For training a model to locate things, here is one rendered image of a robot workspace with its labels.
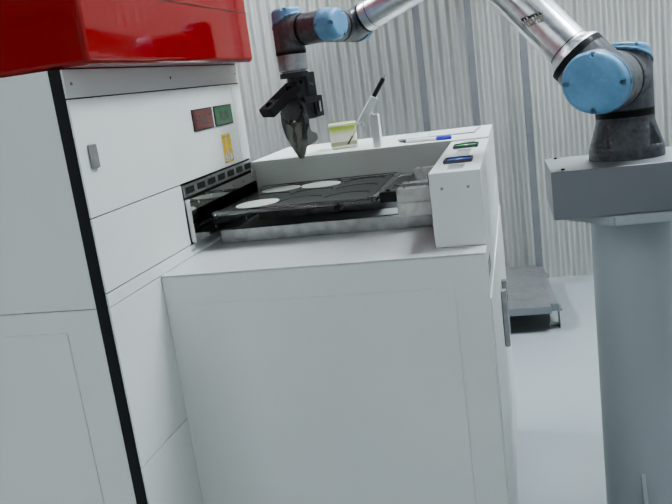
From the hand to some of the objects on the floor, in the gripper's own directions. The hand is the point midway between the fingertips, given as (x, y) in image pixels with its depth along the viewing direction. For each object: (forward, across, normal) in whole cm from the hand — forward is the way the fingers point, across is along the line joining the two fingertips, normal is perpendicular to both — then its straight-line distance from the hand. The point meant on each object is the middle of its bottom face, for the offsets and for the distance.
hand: (298, 154), depth 193 cm
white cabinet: (+98, -17, -4) cm, 100 cm away
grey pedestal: (+98, -80, -35) cm, 131 cm away
